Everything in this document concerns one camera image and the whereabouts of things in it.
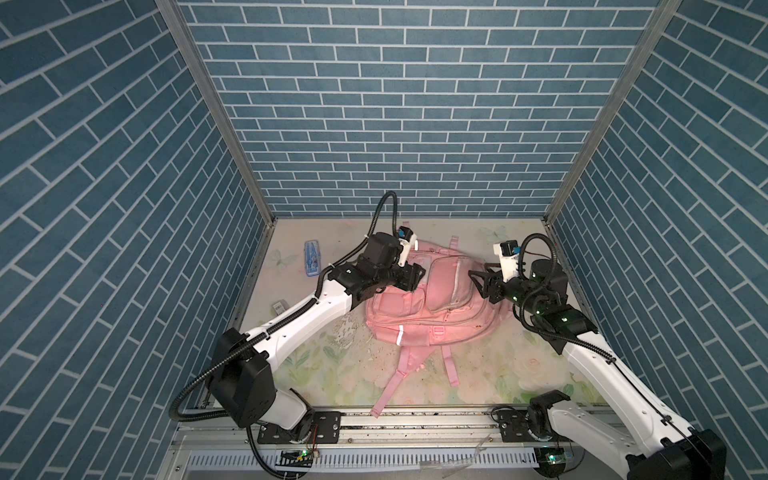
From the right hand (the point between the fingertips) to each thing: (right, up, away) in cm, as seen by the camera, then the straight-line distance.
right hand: (476, 264), depth 76 cm
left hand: (-17, -1, +4) cm, 17 cm away
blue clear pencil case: (-52, 0, +31) cm, 60 cm away
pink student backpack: (-6, -12, +5) cm, 14 cm away
